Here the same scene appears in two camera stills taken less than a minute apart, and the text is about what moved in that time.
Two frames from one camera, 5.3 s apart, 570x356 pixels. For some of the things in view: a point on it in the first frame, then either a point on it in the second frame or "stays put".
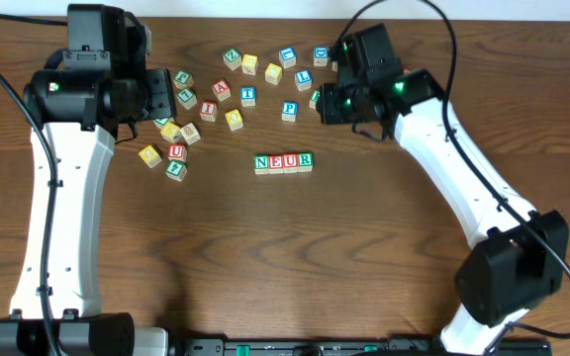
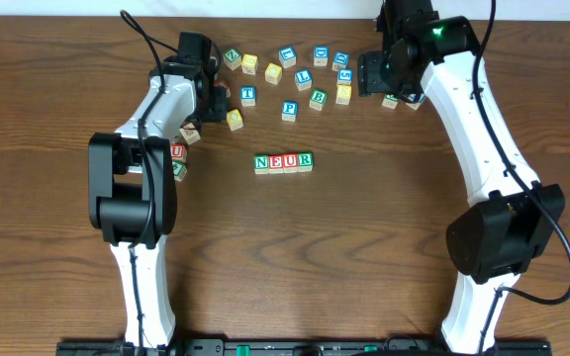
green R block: [305, 161] stays put
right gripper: [346, 50] → [370, 74]
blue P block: [289, 111] stays put
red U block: [290, 163] stays put
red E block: [276, 164] stays put
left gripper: [161, 92] → [218, 104]
